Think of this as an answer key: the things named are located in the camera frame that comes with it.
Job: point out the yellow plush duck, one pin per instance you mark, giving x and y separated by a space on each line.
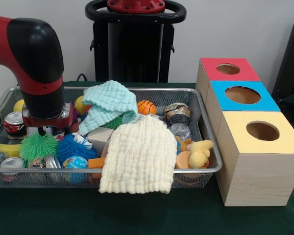
198 154

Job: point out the green spiky ball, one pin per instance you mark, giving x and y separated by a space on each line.
38 147

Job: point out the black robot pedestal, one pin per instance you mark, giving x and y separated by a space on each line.
127 54

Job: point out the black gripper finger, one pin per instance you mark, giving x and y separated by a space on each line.
42 131

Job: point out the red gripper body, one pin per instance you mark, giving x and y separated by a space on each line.
63 120

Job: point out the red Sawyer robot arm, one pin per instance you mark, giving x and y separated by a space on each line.
34 49

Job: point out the cream waffle cloth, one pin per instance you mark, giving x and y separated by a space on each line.
137 156

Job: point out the mint waffle cloth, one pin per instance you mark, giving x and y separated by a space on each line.
107 102

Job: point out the blue spiky ball with eyes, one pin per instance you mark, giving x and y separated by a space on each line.
71 150

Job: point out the orange basketball toy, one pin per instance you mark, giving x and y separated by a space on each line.
147 107

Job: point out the black upright panel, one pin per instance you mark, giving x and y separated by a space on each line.
291 56

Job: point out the globe print ball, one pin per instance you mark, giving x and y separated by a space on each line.
74 162

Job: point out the shallow mesh bin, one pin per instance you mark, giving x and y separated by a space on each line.
39 178

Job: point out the wooden box with three holes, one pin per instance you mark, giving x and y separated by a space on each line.
259 176

